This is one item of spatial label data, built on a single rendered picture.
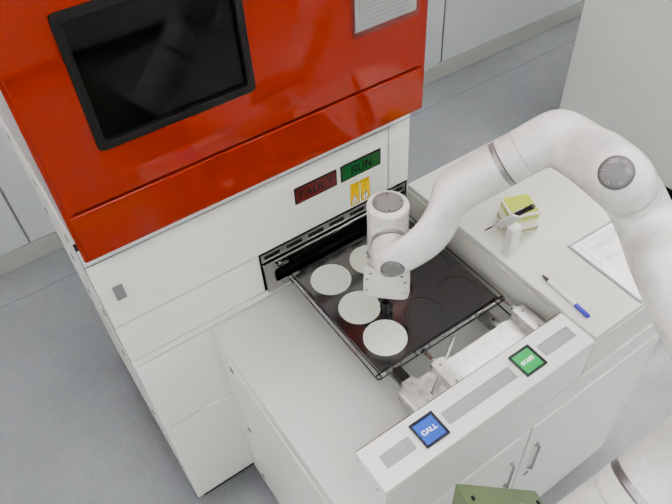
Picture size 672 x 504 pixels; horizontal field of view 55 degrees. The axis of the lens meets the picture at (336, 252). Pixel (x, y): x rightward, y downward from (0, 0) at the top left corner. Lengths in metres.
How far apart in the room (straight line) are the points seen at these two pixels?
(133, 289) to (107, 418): 1.19
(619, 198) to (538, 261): 0.53
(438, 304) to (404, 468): 0.44
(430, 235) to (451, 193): 0.09
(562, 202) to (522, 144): 0.55
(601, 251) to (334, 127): 0.69
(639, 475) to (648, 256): 0.33
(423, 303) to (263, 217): 0.42
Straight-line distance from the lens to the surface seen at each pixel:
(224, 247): 1.47
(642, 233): 1.17
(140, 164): 1.19
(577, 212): 1.71
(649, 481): 1.10
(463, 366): 1.45
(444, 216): 1.21
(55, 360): 2.81
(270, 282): 1.61
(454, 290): 1.56
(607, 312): 1.51
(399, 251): 1.21
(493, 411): 1.31
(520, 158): 1.19
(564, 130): 1.18
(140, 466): 2.43
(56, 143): 1.12
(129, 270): 1.39
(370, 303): 1.52
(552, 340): 1.44
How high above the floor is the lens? 2.08
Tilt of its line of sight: 46 degrees down
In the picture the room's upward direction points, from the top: 4 degrees counter-clockwise
